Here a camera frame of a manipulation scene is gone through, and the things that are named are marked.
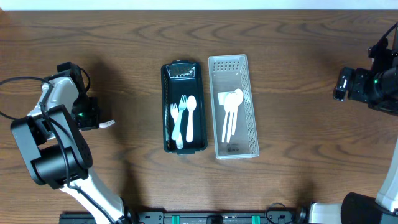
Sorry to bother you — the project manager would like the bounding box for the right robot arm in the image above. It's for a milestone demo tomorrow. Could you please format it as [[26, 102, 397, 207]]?
[[296, 24, 397, 223]]

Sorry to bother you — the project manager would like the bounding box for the black plastic basket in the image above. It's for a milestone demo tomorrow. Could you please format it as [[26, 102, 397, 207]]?
[[161, 60, 208, 155]]

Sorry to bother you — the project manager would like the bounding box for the pale green plastic fork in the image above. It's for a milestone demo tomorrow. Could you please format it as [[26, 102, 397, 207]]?
[[170, 95, 188, 141]]

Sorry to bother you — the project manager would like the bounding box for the clear plastic basket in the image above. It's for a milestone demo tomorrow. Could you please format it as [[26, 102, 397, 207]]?
[[208, 54, 259, 159]]

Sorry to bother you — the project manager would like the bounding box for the white spoon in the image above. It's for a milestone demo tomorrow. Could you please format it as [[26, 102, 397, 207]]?
[[231, 88, 244, 135], [221, 93, 232, 143], [222, 92, 238, 143], [186, 95, 197, 142]]

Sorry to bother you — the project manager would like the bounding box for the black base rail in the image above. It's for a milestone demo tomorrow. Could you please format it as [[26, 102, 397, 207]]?
[[58, 202, 307, 224]]

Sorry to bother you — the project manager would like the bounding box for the white fork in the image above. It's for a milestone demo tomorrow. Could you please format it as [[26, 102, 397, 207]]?
[[170, 103, 183, 149], [99, 119, 116, 128]]

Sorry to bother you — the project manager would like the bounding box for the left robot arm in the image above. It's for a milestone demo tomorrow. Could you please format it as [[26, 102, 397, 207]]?
[[11, 62, 137, 223]]

